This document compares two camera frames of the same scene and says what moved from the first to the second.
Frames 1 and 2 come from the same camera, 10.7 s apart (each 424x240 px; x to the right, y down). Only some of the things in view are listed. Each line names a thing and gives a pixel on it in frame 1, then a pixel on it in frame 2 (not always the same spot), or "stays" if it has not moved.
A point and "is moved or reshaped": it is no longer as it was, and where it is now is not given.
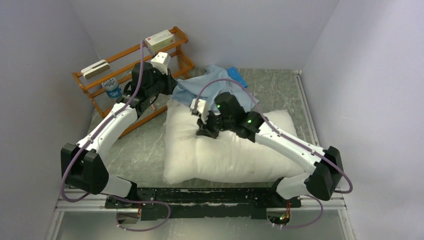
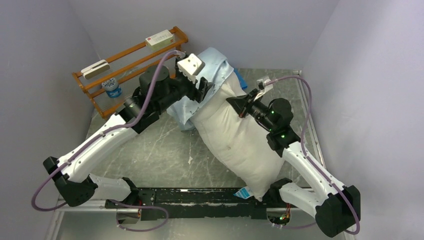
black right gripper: (206, 129) to (242, 104)
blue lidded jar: (112, 88) stays
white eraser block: (95, 69) stays
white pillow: (191, 158) is moved or reshaped
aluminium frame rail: (92, 202) stays
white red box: (159, 41) stays
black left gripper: (170, 83) to (198, 94)
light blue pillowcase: (209, 94) to (216, 67)
